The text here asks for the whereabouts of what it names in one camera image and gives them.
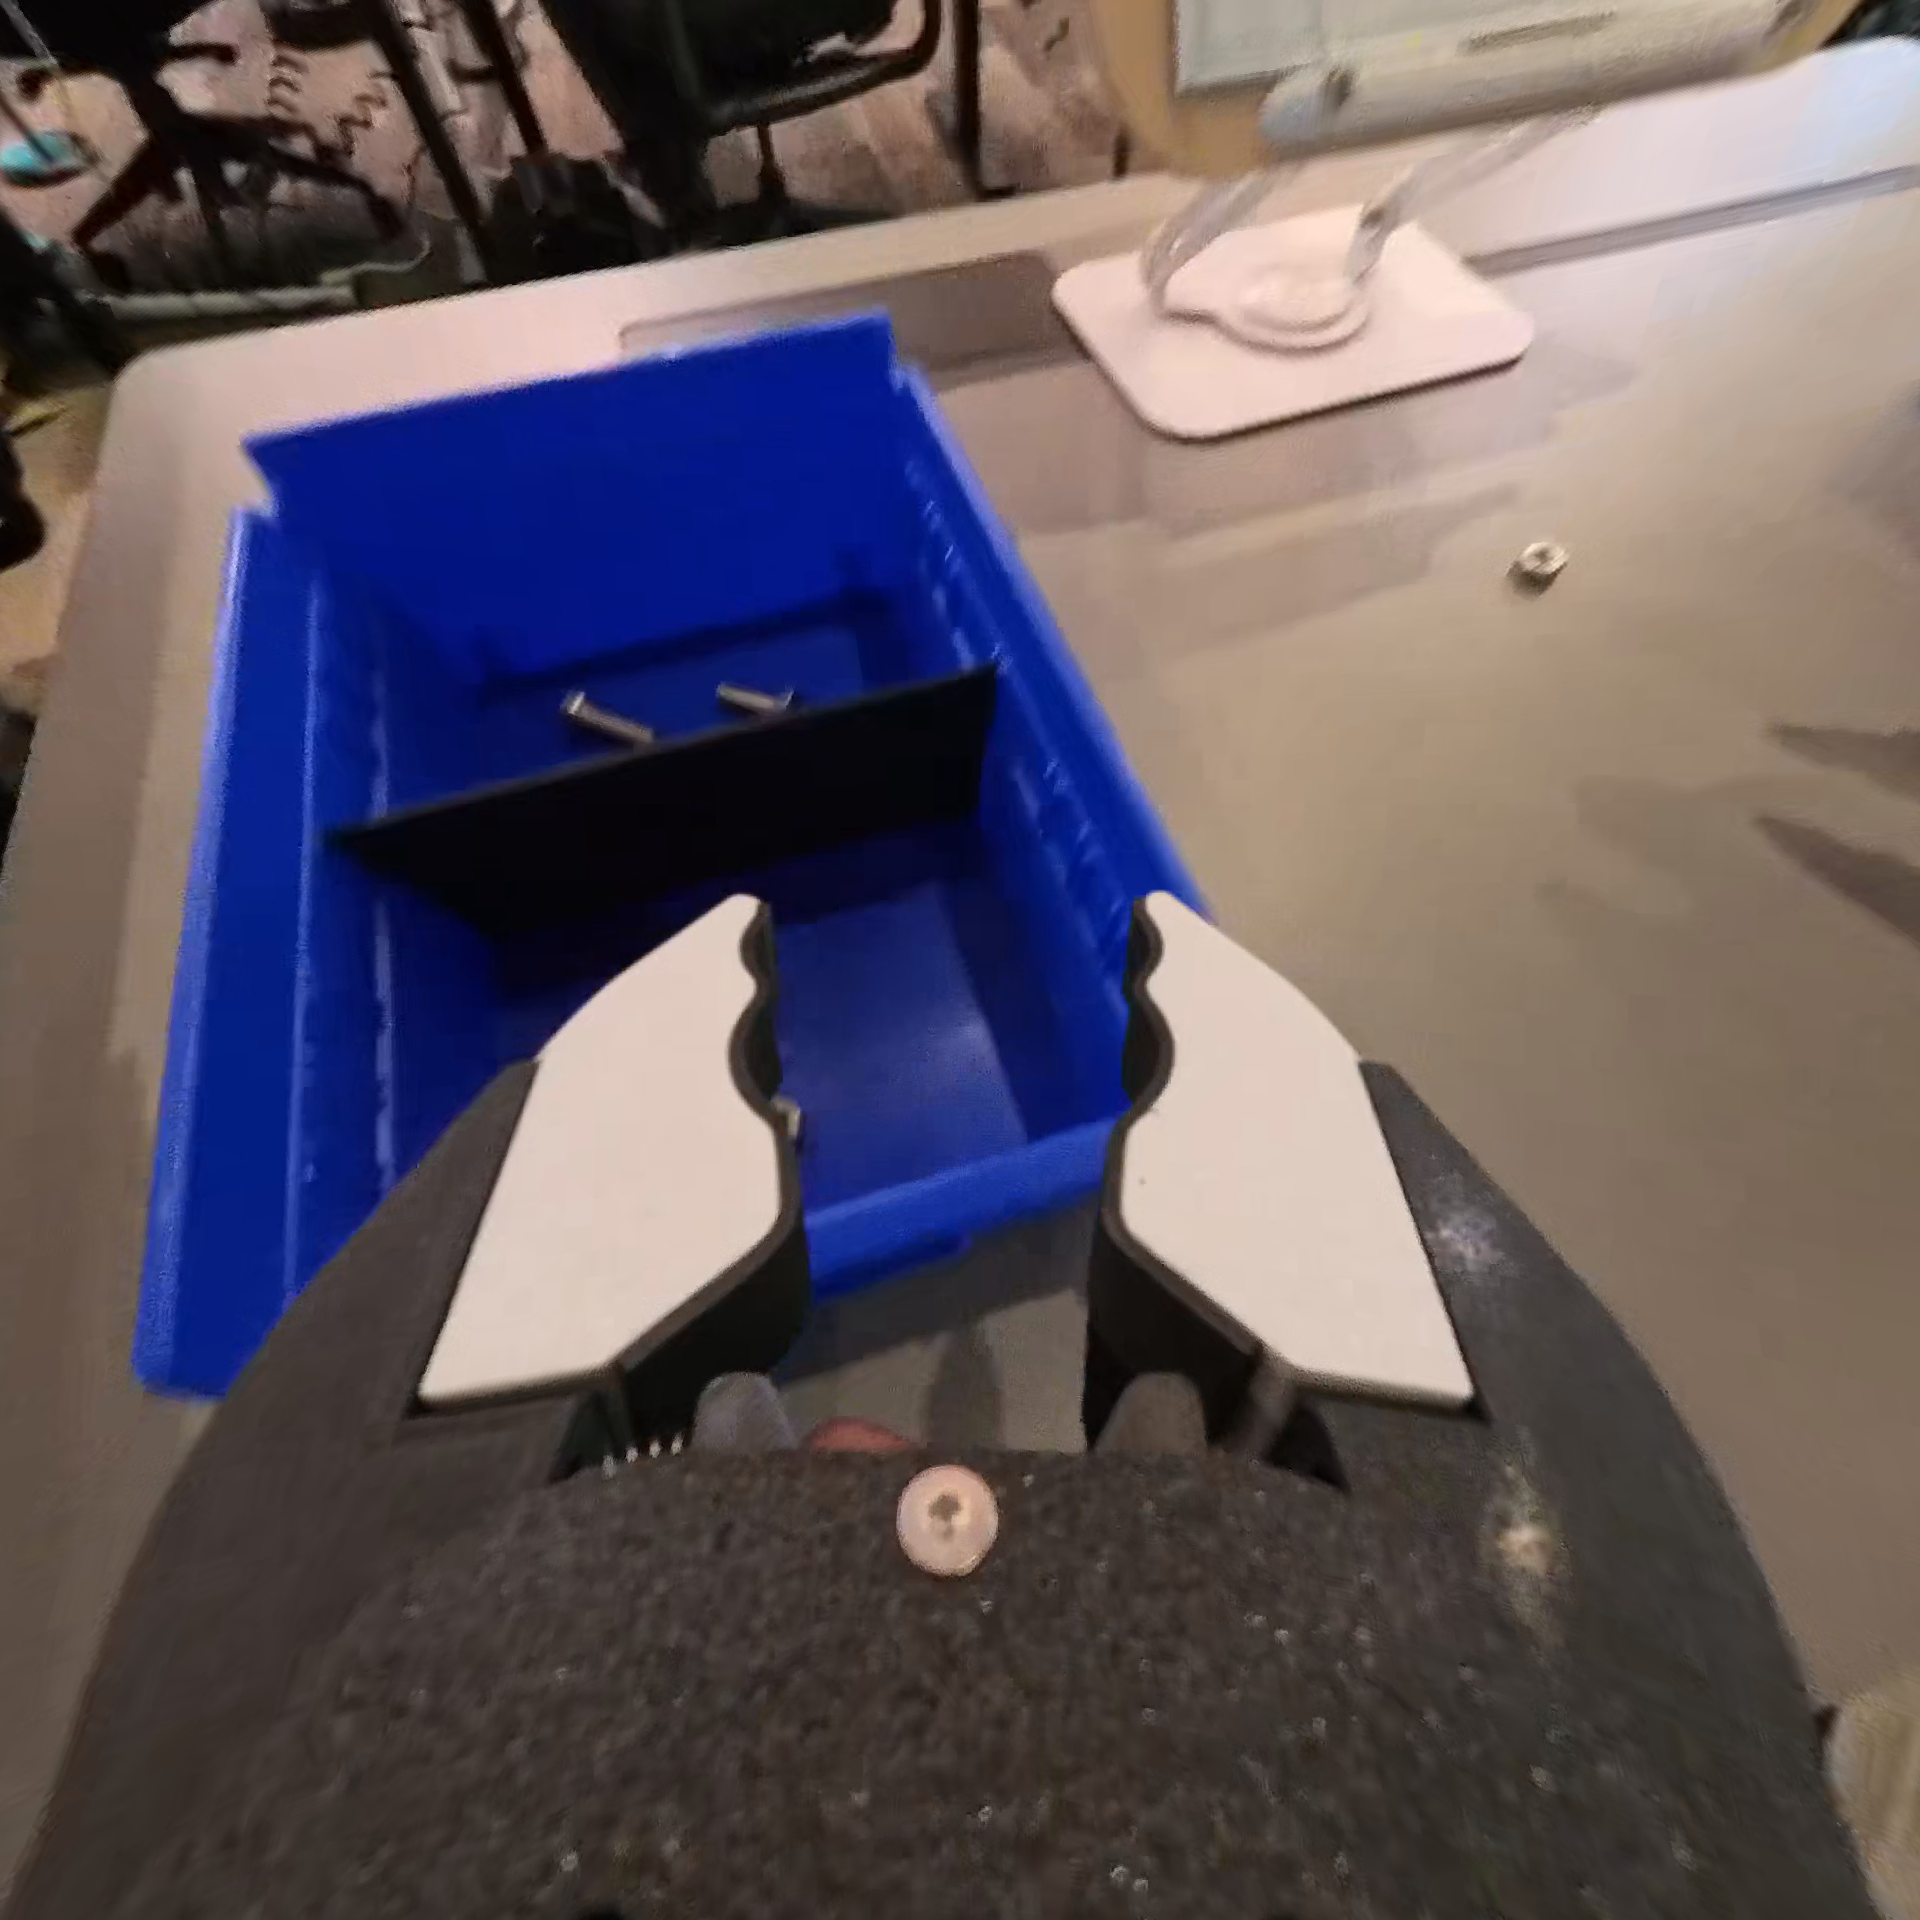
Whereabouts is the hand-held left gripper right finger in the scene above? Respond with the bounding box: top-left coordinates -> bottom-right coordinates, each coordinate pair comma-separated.
1084,886 -> 1474,1409

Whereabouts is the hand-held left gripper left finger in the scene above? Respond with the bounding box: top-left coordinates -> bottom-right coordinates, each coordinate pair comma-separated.
420,895 -> 817,1409

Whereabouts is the blue plastic bin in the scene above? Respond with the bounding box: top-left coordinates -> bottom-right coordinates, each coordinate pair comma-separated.
131,304 -> 1209,1408

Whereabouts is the black bin divider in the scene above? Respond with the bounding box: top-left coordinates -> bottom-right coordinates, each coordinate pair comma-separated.
327,659 -> 1000,942

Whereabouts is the white stand base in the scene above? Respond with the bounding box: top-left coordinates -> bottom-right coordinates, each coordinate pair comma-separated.
1048,0 -> 1920,441

